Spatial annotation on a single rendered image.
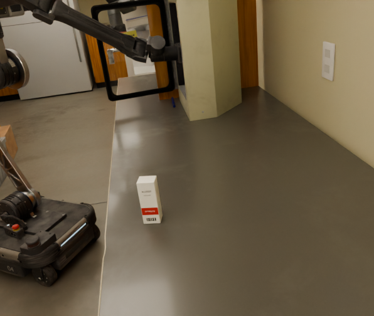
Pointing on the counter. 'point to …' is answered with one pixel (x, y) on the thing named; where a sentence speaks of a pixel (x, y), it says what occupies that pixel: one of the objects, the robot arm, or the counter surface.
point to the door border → (105, 54)
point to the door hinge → (171, 42)
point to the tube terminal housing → (209, 56)
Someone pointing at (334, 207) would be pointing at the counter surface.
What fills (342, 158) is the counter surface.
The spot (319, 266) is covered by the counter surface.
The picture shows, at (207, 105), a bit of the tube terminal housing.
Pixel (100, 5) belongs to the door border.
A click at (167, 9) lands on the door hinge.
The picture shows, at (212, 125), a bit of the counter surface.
